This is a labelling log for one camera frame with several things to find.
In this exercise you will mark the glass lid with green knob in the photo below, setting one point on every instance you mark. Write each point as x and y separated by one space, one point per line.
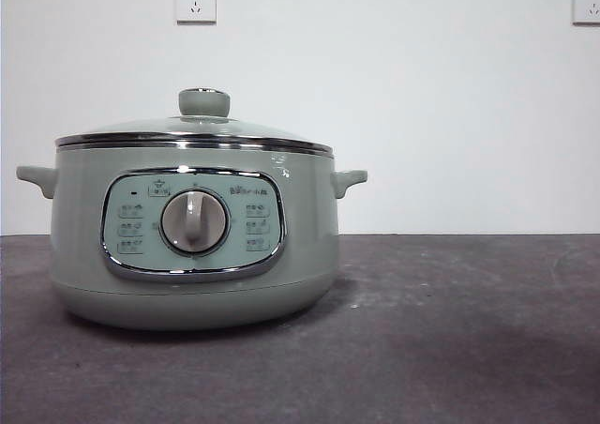
204 102

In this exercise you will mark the pale green electric cooking pot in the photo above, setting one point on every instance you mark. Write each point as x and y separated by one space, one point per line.
77 208

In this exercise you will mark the white wall socket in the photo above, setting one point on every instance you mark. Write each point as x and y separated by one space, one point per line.
588 4
196 2

